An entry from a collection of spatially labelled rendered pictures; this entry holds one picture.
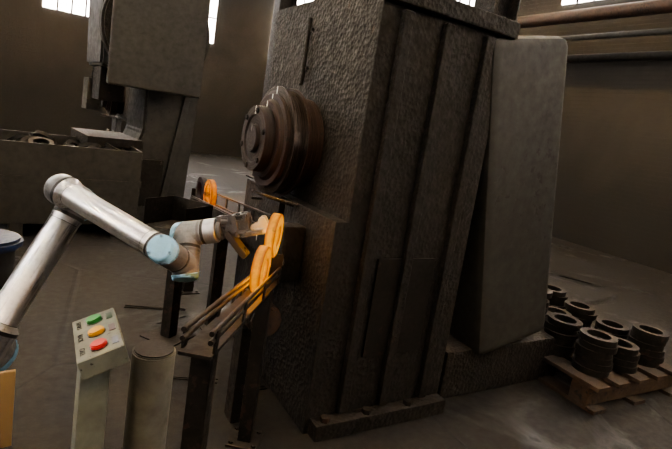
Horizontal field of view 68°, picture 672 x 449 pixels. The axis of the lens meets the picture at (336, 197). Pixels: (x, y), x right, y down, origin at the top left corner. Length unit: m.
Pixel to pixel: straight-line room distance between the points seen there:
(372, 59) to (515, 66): 0.71
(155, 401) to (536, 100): 1.91
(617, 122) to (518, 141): 5.80
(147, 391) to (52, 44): 10.80
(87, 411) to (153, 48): 3.59
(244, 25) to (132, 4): 8.30
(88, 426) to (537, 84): 2.09
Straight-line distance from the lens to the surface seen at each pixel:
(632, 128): 8.01
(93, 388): 1.50
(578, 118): 8.45
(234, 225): 1.77
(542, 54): 2.44
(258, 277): 1.61
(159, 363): 1.54
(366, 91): 1.86
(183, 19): 4.79
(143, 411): 1.61
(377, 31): 1.88
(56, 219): 2.13
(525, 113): 2.38
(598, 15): 7.82
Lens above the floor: 1.23
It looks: 8 degrees down
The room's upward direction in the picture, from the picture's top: 9 degrees clockwise
